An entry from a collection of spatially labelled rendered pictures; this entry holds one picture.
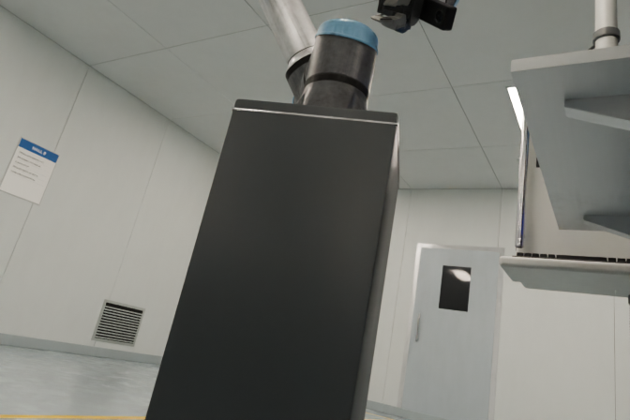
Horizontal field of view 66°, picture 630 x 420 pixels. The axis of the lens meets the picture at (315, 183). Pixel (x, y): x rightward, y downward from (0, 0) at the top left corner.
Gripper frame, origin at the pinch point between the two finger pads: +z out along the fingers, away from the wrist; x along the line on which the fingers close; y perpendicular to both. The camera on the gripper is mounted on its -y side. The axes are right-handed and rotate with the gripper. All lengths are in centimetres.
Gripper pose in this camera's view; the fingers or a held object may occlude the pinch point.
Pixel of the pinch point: (389, 12)
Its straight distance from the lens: 99.3
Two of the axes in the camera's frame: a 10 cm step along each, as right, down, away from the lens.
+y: -8.1, -4.1, 4.2
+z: -5.7, 3.6, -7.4
